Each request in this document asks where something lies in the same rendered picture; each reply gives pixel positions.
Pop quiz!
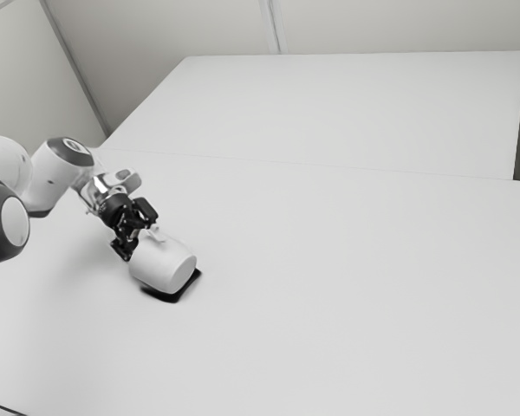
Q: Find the white mug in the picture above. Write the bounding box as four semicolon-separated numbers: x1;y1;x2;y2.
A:
127;225;198;296

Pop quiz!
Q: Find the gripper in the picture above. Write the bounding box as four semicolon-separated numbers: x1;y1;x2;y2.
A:
96;193;159;263

